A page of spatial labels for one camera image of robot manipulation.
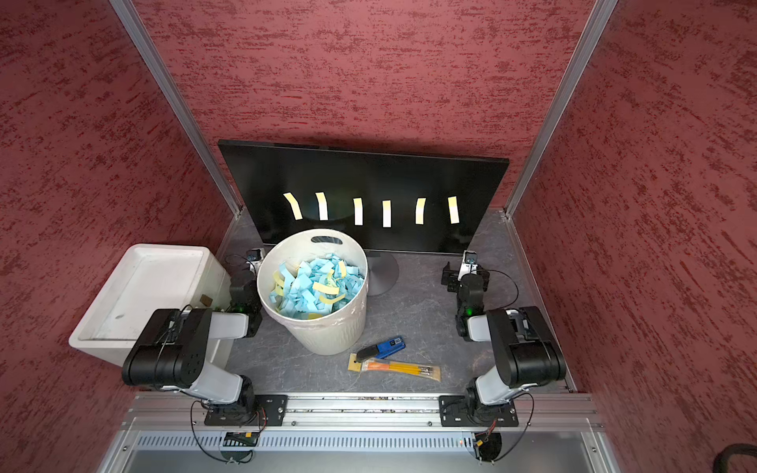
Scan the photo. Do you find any left aluminium frame post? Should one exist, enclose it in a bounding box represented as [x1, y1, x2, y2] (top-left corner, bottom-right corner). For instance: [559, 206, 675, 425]
[110, 0, 242, 219]

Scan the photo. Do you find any white styrofoam box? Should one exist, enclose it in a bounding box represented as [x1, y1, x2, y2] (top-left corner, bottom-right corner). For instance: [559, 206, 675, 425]
[69, 244, 231, 367]

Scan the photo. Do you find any black computer monitor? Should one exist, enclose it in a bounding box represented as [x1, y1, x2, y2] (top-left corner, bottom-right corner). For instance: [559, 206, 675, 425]
[218, 140, 510, 254]

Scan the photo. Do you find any blue and black stapler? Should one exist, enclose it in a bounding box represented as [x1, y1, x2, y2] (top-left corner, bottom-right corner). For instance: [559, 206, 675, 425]
[355, 336, 406, 363]

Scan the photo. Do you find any yellow sticky note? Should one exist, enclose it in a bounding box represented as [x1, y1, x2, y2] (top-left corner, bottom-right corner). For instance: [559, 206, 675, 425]
[415, 197, 427, 226]
[447, 196, 461, 225]
[353, 197, 364, 227]
[382, 200, 392, 229]
[283, 192, 303, 221]
[315, 192, 329, 221]

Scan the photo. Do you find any white waste basket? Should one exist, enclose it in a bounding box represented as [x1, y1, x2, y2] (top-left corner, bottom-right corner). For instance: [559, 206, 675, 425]
[257, 229, 369, 356]

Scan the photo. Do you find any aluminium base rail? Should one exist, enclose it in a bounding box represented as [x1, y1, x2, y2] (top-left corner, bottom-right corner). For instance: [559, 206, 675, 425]
[120, 391, 604, 433]

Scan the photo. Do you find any round monitor stand base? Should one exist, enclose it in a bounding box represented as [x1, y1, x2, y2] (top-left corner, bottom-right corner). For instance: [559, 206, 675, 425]
[366, 251, 399, 297]

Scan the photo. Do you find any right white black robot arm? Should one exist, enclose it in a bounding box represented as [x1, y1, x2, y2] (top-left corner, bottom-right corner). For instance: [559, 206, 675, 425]
[439, 263, 567, 428]

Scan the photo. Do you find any right aluminium frame post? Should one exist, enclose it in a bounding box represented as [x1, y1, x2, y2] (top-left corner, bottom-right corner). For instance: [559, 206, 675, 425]
[505, 0, 618, 221]

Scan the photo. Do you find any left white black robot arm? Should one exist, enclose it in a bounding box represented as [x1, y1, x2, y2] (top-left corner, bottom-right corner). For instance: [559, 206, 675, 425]
[121, 248, 265, 426]

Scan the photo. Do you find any pile of paper strips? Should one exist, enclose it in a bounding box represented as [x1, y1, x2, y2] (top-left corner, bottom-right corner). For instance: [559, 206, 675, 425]
[268, 253, 366, 320]

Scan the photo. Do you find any aluminium frame post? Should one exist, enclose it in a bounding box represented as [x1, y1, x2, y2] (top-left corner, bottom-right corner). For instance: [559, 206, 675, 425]
[505, 0, 618, 221]
[110, 0, 242, 219]

